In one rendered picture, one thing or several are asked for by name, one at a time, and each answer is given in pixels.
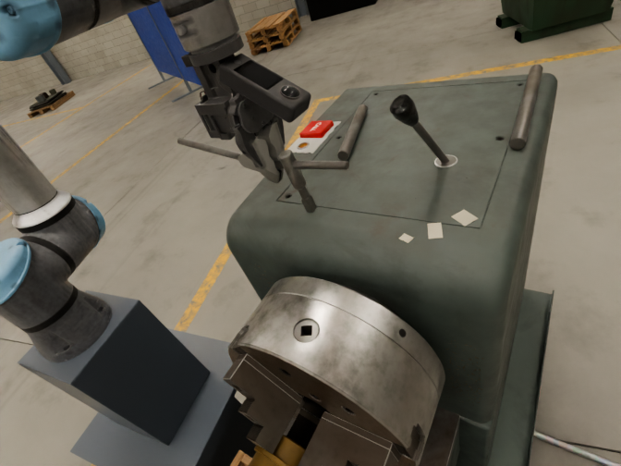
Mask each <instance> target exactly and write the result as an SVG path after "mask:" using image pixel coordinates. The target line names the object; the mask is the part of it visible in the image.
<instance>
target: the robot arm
mask: <svg viewBox="0 0 621 466"><path fill-rule="evenodd" d="M159 1H160V2H161V4H162V6H163V8H164V11H165V13H166V15H167V16H168V17H169V19H170V21H171V23H172V25H173V27H174V29H175V31H176V33H177V37H178V39H179V40H180V42H181V44H182V46H183V48H184V50H185V51H187V52H189V54H188V55H183V56H181V58H182V60H183V62H184V64H185V66H186V67H193V68H194V70H195V72H196V74H197V76H198V78H199V80H200V82H201V85H202V87H203V89H204V91H202V92H204V93H205V94H204V95H203V96H201V93H202V92H200V98H201V100H200V101H199V102H198V103H197V104H195V105H194V106H195V108H196V110H197V112H198V114H199V116H200V118H201V121H202V123H203V124H204V126H205V128H206V129H207V131H208V133H209V135H210V137H211V138H220V139H221V140H231V139H232V138H234V137H235V141H236V144H237V147H238V148H239V150H240V151H241V152H242V154H241V155H240V156H239V157H238V161H239V162H240V164H241V165H242V166H244V167H246V168H248V169H251V170H254V171H257V172H260V173H261V174H262V175H263V176H265V177H266V178H267V179H268V180H270V181H272V182H273V183H279V181H280V180H282V178H283V171H284V168H276V167H275V164H274V161H280V159H279V157H278V155H279V154H280V153H281V152H282V151H284V150H285V146H284V145H285V134H284V125H283V120H282V119H284V120H285V121H286V122H288V123H291V122H293V121H294V120H295V119H296V118H297V117H299V116H300V115H301V114H302V113H303V112H305V111H306V110H307V109H308V108H309V104H310V100H311V94H310V93H309V92H307V91H306V90H304V89H302V88H300V87H299V86H298V85H296V84H294V83H293V82H291V81H289V80H287V79H285V78H283V77H282V76H280V75H278V74H276V73H275V72H273V71H272V70H270V69H269V68H267V67H265V66H263V65H261V64H259V63H258V62H256V61H254V60H252V59H251V58H249V57H247V56H246V55H243V54H238V55H236V56H235V55H234V53H236V52H237V51H239V50H240V49H241V48H242V47H243V46H244V43H243V41H242V39H241V36H240V34H239V33H238V32H239V26H238V24H237V20H236V17H235V14H234V12H233V9H232V6H231V5H230V2H229V0H0V60H1V61H16V60H20V59H22V58H24V57H33V56H36V55H41V54H43V53H45V52H47V51H49V50H50V49H51V48H52V47H53V46H54V45H57V44H59V43H61V42H64V41H66V40H68V39H70V38H73V37H75V36H77V35H80V34H82V33H83V32H86V31H89V30H91V29H94V28H96V27H98V26H101V25H103V24H106V23H109V22H111V21H113V20H114V19H115V18H119V17H121V16H124V15H126V14H128V13H131V12H133V11H136V10H139V9H141V8H144V7H146V6H150V5H153V4H155V3H157V2H159ZM206 101H207V102H206ZM205 102H206V103H205ZM204 118H205V119H204ZM205 120H206V121H205ZM206 122H207V123H206ZM207 124H208V125H207ZM208 126H209V127H208ZM255 136H257V137H258V139H256V137H255ZM0 201H1V202H2V203H3V204H4V205H5V206H6V207H7V208H8V209H9V210H10V211H11V212H12V213H13V214H14V216H13V220H12V224H13V226H14V227H15V228H16V229H17V230H18V231H19V232H20V233H21V234H22V236H21V237H20V238H19V239H18V238H11V239H5V240H3V241H1V242H0V315H1V316H3V317H4V318H6V319H7V320H8V321H9V322H11V323H12V324H13V325H15V326H17V327H18V328H20V329H21V330H23V331H24V332H26V333H27V334H28V335H29V337H30V339H31V341H32V343H33V344H34V346H35V347H36V349H37V350H38V351H39V353H40V354H41V355H42V356H43V357H44V358H45V359H47V360H48V361H50V362H65V361H68V360H71V359H73V358H75V357H77V356H78V355H80V354H81V353H82V352H84V351H85V350H87V349H88V348H89V347H90V346H91V345H92V344H94V343H95V342H96V341H97V339H98V338H99V337H100V336H101V335H102V334H103V332H104V330H105V329H106V327H108V325H109V322H110V320H111V316H112V309H111V307H110V306H109V305H108V304H107V303H106V302H105V301H104V300H102V299H101V298H98V297H96V296H93V295H92V294H89V293H86V292H84V291H81V290H79V289H77V288H76V287H75V286H73V285H72V284H71V283H70V282H69V281H68V278H69V277H70V276H71V275H72V273H73V272H74V271H75V270H76V269H77V267H78V266H79V265H80V264H81V262H82V261H83V260H84V259H85V258H86V256H87V255H88V254H89V253H90V252H91V250H92V249H94V248H95V247H96V246H97V245H98V243H99V241H100V239H101V238H102V236H103V235H104V232H105V221H104V217H103V215H102V214H101V212H100V211H99V210H98V209H97V207H96V206H95V205H93V204H92V203H91V202H89V203H87V200H86V199H84V198H81V197H79V196H75V195H70V193H69V192H66V191H61V190H56V189H55V187H54V186H53V185H52V184H51V183H50V182H49V180H48V179H47V178H46V177H45V176H44V174H43V173H42V172H41V171H40V170H39V168H38V167H37V166H36V165H35V164H34V163H33V162H32V161H31V159H30V158H29V157H28V156H27V155H26V154H25V153H24V151H23V150H22V149H21V148H20V147H19V146H18V144H17V143H16V142H15V141H14V140H13V138H12V137H11V136H10V135H9V134H8V132H7V131H6V130H5V129H4V128H3V126H2V125H1V124H0Z"/></svg>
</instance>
